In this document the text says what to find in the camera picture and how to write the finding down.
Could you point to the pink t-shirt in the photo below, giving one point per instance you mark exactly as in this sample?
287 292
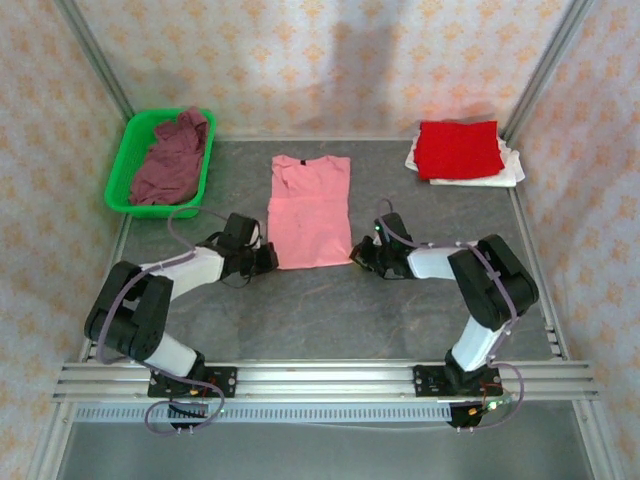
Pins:
310 215

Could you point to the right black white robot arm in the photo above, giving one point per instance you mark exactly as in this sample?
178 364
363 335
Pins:
495 285

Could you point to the maroon t-shirt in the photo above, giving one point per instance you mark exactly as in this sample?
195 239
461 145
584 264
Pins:
165 170

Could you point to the red folded t-shirt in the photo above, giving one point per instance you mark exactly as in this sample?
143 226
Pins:
457 150

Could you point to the green plastic basket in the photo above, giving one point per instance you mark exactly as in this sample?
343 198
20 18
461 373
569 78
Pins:
117 175

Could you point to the white folded t-shirt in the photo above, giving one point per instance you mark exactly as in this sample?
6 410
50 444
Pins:
512 167

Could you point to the small green circuit board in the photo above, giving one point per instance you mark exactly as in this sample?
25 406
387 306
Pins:
496 403

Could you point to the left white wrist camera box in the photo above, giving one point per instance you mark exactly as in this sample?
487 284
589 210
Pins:
258 234

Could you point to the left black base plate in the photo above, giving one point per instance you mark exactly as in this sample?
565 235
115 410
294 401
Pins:
227 382

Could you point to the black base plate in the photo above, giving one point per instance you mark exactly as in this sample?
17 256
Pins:
425 382
227 382

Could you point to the aluminium table edge rail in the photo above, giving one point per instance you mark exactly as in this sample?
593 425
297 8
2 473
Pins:
320 138

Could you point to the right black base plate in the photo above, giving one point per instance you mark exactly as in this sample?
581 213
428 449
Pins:
425 382

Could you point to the aluminium mounting rail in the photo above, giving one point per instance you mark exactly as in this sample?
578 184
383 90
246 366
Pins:
320 380

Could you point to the aluminium frame post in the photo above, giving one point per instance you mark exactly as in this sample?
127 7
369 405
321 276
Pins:
547 65
95 55

